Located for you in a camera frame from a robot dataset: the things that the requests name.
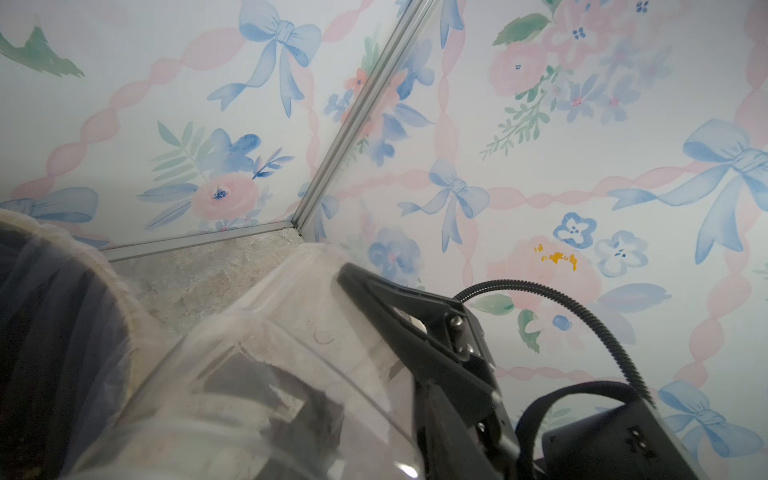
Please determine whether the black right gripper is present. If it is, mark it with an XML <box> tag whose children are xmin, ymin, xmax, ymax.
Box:
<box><xmin>337</xmin><ymin>263</ymin><xmax>540</xmax><ymax>479</ymax></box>

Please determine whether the labelled flower tea jar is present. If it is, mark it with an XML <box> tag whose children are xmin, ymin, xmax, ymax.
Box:
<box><xmin>70</xmin><ymin>244</ymin><xmax>425</xmax><ymax>479</ymax></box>

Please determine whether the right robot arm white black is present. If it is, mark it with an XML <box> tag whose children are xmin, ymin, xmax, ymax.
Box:
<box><xmin>337</xmin><ymin>263</ymin><xmax>704</xmax><ymax>479</ymax></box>

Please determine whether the clear plastic bin liner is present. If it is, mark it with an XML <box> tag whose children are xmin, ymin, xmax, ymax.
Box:
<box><xmin>0</xmin><ymin>208</ymin><xmax>175</xmax><ymax>480</ymax></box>

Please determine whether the black corrugated cable conduit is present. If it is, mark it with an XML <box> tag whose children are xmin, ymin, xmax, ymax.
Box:
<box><xmin>452</xmin><ymin>278</ymin><xmax>656</xmax><ymax>409</ymax></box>

